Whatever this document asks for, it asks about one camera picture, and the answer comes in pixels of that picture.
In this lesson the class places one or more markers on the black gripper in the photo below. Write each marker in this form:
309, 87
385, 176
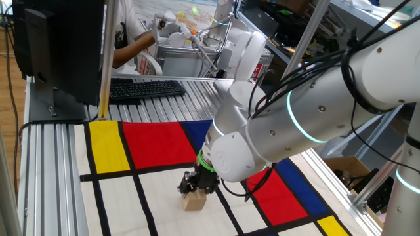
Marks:
205, 178

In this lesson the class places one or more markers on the light wooden cube block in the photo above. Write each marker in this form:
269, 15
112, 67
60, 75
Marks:
194, 201

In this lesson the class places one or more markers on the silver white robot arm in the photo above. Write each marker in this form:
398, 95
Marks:
311, 118

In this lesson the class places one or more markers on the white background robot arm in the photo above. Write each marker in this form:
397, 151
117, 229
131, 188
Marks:
223, 10

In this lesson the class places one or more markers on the bare person forearm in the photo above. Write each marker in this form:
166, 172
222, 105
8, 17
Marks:
133, 50

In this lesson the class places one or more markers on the colour block patterned cloth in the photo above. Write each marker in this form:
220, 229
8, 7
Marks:
131, 196

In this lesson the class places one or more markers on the black computer keyboard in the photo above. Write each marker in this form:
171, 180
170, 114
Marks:
146, 89

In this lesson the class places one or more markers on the silver metal case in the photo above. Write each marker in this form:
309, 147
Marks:
183, 64

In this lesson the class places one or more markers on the white plastic chair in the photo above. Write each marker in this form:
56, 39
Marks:
152, 65

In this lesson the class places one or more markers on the white haptic control device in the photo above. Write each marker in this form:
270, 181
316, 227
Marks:
244, 55

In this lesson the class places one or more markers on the brown cardboard box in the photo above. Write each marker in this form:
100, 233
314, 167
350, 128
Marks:
344, 164

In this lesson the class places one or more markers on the small wooden box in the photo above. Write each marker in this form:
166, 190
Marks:
187, 22

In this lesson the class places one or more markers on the black plastic crate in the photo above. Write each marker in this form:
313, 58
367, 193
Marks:
374, 193

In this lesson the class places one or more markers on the grey metal shelf rack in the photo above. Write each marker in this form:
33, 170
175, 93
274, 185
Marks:
374, 134

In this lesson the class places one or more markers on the person in white t-shirt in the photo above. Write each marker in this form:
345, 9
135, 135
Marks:
126, 19

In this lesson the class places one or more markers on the black equipment case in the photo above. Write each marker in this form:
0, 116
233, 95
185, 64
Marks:
279, 19

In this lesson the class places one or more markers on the black computer monitor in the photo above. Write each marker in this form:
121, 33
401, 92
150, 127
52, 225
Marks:
65, 49

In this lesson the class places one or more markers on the aluminium frame post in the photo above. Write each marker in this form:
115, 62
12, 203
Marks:
306, 32
377, 180
108, 59

